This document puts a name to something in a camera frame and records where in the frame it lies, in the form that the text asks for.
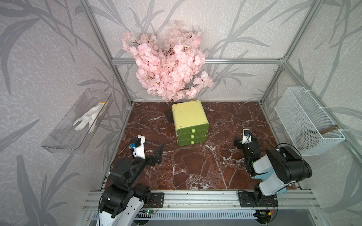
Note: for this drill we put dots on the green pink drawer cabinet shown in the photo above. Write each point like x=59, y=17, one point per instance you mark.
x=190, y=122

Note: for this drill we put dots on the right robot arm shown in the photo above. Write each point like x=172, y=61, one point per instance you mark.
x=280, y=167

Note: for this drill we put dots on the pink cherry blossom tree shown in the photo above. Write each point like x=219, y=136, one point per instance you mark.
x=174, y=72

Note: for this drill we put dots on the clear acrylic wall shelf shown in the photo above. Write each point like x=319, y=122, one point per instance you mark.
x=64, y=138

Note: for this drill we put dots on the blue paddle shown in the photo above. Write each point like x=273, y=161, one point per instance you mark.
x=265, y=176

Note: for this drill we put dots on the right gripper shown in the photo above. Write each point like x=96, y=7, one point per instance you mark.
x=240, y=146

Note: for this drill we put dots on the white wire wall basket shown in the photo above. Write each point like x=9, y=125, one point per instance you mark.
x=299, y=111

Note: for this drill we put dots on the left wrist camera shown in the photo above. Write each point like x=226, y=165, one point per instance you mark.
x=137, y=146

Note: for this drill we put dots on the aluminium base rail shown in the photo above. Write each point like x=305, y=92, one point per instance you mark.
x=229, y=200

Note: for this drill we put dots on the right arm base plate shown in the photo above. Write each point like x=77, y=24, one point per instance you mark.
x=256, y=199

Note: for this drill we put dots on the brown brush in basket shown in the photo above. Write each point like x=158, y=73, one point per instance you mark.
x=311, y=138

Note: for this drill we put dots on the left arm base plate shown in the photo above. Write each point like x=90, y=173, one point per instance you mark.
x=154, y=200

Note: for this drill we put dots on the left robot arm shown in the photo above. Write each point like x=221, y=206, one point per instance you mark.
x=123, y=200

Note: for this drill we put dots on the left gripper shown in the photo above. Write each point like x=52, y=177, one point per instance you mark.
x=157, y=157

